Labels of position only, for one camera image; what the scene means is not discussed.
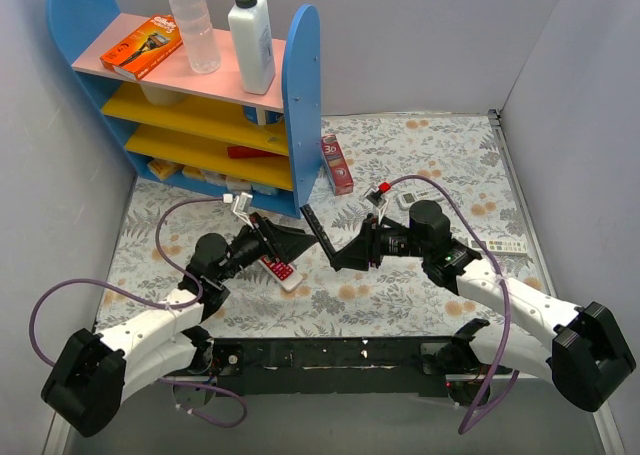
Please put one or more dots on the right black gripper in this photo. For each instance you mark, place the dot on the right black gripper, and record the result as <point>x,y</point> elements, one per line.
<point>372,241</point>

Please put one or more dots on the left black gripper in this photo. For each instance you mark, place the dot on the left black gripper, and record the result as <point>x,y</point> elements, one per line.
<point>267,236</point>

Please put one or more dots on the black remote control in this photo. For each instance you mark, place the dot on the black remote control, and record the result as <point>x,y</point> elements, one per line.
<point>319,232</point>

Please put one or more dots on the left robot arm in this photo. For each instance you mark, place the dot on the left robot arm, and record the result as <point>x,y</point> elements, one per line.
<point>96,372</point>

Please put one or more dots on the red and white remote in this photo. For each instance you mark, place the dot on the red and white remote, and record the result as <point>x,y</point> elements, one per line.
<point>285,275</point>

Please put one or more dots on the white air conditioner remote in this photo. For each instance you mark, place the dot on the white air conditioner remote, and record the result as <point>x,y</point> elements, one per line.
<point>407,198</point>

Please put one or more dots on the white remote with coloured buttons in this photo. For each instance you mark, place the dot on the white remote with coloured buttons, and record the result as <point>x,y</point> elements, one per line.
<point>501,247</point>

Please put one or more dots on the white packets bottom shelf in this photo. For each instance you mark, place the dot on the white packets bottom shelf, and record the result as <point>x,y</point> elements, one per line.
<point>232,184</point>

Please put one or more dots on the floral table mat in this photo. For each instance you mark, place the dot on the floral table mat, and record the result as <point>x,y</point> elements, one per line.
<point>460,153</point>

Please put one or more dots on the red toothpaste box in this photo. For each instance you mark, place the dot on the red toothpaste box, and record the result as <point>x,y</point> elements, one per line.
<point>336,166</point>

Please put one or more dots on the blue wooden shelf unit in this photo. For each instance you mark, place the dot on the blue wooden shelf unit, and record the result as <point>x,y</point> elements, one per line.
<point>272,139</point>

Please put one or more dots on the yellow packet bottom shelf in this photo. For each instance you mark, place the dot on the yellow packet bottom shelf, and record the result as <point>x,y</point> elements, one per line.
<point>163,169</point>

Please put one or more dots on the beige cup under shelf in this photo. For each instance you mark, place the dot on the beige cup under shelf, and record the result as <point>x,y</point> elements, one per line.
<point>162,97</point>

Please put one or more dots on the white bottle black cap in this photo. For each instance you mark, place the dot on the white bottle black cap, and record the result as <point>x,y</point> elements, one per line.
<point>249,24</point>

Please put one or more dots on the orange razor box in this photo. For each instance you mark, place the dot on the orange razor box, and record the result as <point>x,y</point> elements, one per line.
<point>144,49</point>

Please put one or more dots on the clear plastic water bottle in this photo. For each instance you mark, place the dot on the clear plastic water bottle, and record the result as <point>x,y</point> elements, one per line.
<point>193,20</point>

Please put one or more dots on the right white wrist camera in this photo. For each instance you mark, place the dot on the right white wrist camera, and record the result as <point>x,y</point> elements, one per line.
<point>377,197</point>

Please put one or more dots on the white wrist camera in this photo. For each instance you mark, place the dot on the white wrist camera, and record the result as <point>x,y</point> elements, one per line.
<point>240,204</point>
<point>377,197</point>

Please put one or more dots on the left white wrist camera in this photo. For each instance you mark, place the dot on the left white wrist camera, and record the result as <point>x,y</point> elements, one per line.
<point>240,204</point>

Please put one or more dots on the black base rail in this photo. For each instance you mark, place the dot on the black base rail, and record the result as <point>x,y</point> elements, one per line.
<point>353,365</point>

